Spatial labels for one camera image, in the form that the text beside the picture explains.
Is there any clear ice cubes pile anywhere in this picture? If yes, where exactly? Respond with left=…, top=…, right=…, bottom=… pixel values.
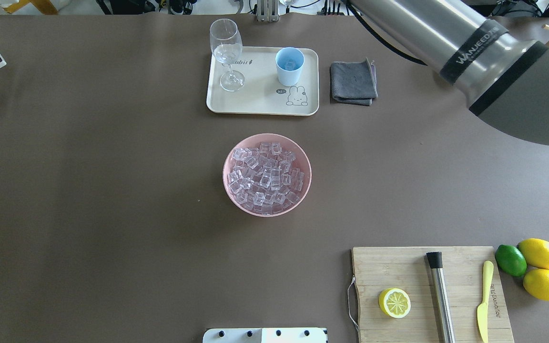
left=227, top=141, right=305, bottom=215

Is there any yellow lemon lower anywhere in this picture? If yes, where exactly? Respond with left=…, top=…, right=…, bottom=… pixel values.
left=523, top=269, right=549, bottom=301

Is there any green lime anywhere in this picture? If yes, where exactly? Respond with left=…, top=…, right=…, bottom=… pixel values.
left=495, top=244, right=528, bottom=277

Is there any half lemon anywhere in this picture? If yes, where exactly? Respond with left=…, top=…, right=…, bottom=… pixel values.
left=378, top=287, right=411, bottom=319

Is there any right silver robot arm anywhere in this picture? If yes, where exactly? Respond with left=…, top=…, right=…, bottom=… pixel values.
left=346, top=0, right=549, bottom=145

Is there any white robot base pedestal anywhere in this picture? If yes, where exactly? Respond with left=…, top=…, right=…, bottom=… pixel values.
left=202, top=327, right=328, bottom=343

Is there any light blue cup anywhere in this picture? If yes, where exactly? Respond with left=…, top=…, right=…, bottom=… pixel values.
left=275, top=47, right=305, bottom=86

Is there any grey folded cloth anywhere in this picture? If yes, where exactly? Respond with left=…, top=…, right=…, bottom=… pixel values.
left=330, top=59, right=378, bottom=106

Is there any pink bowl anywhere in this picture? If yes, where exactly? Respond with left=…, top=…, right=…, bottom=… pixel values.
left=222, top=133, right=313, bottom=218

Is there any yellow lemon upper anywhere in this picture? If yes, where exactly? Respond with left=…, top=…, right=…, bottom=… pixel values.
left=517, top=237, right=549, bottom=270

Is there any beige serving tray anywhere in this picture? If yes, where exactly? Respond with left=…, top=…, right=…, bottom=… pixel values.
left=205, top=46, right=320, bottom=116

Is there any yellow plastic knife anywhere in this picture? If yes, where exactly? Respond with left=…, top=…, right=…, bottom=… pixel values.
left=477, top=261, right=494, bottom=343

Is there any steel muddler black tip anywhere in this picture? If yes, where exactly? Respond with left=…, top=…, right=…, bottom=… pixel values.
left=426, top=252, right=456, bottom=343

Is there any bamboo cutting board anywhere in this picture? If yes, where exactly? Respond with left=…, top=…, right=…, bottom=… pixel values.
left=351, top=247, right=495, bottom=343

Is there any clear wine glass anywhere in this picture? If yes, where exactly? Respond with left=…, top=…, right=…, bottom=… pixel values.
left=210, top=18, right=245, bottom=92

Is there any yellow lemon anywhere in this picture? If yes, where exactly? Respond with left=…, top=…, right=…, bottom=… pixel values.
left=517, top=237, right=549, bottom=270
left=523, top=269, right=549, bottom=301

